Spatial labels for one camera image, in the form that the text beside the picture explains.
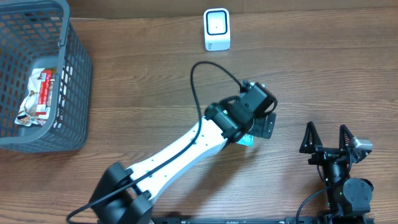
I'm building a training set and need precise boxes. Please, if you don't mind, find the grey plastic mesh basket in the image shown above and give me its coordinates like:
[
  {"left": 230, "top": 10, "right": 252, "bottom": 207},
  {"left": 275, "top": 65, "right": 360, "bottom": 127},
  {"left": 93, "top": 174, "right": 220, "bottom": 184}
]
[{"left": 1, "top": 0, "right": 93, "bottom": 153}]

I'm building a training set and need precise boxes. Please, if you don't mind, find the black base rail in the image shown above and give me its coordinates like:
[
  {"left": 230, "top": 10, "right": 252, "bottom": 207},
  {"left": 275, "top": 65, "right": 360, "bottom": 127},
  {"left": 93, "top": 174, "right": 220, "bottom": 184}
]
[{"left": 152, "top": 217, "right": 376, "bottom": 224}]

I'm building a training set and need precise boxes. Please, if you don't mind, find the teal snack packet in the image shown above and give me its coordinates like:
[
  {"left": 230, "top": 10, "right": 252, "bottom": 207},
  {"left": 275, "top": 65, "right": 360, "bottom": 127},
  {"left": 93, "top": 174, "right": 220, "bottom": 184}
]
[{"left": 236, "top": 134, "right": 254, "bottom": 147}]

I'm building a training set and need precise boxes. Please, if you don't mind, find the red white snack packet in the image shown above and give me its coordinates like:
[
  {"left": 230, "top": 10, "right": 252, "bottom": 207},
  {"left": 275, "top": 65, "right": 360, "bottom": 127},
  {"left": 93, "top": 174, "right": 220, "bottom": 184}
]
[{"left": 14, "top": 67, "right": 57, "bottom": 127}]

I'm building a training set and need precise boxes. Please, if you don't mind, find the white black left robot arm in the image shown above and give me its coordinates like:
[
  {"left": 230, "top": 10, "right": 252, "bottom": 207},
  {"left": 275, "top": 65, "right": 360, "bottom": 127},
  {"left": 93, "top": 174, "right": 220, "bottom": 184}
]
[{"left": 89, "top": 82, "right": 277, "bottom": 223}]

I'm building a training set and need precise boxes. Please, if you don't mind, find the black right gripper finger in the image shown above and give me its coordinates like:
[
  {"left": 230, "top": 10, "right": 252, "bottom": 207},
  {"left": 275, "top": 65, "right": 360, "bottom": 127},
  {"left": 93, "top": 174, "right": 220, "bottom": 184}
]
[
  {"left": 299, "top": 121, "right": 323, "bottom": 154},
  {"left": 339, "top": 124, "right": 354, "bottom": 149}
]

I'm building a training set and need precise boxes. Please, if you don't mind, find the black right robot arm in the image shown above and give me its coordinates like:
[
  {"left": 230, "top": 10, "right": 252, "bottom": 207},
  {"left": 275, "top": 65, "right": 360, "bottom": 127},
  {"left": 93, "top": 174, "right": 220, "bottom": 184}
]
[{"left": 295, "top": 121, "right": 374, "bottom": 223}]

